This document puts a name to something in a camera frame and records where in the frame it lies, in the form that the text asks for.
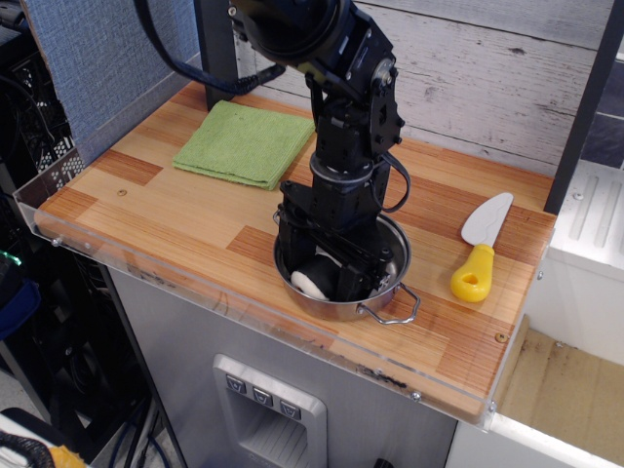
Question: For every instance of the white toy sink unit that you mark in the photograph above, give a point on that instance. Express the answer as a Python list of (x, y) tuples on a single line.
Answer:
[(577, 295)]

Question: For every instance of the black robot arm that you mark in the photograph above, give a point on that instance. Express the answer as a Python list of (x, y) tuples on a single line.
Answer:
[(350, 70)]

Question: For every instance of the yellow handled toy knife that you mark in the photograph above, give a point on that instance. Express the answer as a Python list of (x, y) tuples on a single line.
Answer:
[(472, 281)]

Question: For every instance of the dark left vertical post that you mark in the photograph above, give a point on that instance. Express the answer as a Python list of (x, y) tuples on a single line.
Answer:
[(216, 40)]

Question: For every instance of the blue fabric panel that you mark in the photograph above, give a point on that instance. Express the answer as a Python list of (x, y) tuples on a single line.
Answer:
[(107, 75)]

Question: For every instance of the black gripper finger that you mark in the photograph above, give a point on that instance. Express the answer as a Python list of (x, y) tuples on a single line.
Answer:
[(296, 245), (357, 280)]

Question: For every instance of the plush sushi roll toy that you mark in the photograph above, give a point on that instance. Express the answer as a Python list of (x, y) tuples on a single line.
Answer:
[(317, 278)]

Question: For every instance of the dark right vertical post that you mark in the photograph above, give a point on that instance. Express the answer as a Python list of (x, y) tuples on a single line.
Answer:
[(603, 63)]

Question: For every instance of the green folded cloth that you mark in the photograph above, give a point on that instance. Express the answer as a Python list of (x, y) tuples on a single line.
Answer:
[(245, 145)]

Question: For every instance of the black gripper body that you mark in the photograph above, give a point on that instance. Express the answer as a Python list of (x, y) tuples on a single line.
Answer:
[(340, 212)]

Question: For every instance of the silver toy fridge dispenser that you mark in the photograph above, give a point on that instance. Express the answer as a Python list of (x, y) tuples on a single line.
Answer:
[(270, 422)]

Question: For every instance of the stainless steel pot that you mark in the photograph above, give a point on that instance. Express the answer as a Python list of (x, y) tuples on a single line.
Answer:
[(371, 306)]

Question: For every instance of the dark vertical post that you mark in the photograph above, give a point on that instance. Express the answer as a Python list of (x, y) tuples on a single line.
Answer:
[(603, 63), (216, 40)]

